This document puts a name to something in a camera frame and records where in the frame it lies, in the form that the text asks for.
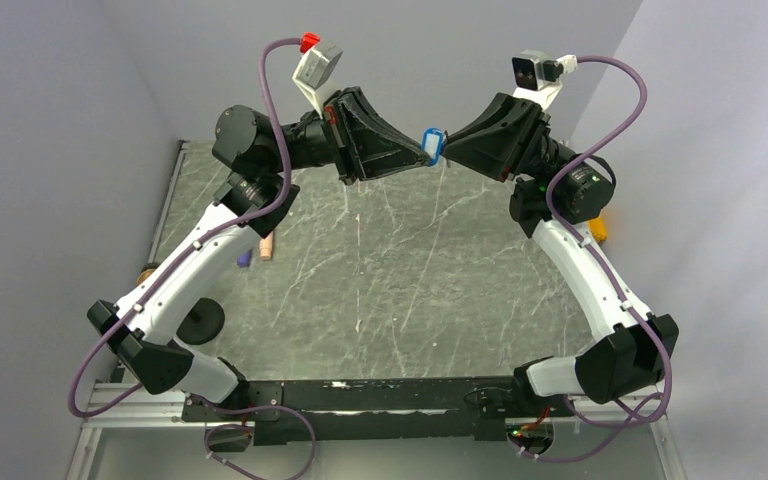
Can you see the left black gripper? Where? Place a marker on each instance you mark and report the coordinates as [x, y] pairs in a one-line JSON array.
[[363, 144]]

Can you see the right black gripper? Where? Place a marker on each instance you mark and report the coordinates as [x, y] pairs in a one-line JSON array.
[[500, 142]]

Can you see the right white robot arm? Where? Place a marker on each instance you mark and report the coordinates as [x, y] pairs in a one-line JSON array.
[[555, 196]]

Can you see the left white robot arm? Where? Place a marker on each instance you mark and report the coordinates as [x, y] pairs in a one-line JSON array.
[[261, 153]]

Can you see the pink microphone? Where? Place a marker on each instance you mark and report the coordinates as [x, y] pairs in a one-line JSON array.
[[266, 247]]

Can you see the purple microphone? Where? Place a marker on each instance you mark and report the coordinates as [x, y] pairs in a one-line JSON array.
[[245, 259]]

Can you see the round gold black disc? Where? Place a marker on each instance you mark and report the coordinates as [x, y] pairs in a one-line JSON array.
[[203, 323]]

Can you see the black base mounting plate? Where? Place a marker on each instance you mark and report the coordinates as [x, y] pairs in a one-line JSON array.
[[484, 408]]

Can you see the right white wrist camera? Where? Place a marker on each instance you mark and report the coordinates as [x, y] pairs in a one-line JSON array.
[[538, 78]]

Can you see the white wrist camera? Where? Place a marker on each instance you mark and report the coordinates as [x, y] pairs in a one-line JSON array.
[[538, 78], [313, 72]]

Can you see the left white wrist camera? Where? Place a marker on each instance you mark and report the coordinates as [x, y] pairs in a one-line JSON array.
[[313, 72]]

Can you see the aluminium frame rail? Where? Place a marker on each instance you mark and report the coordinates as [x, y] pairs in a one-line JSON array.
[[140, 410]]

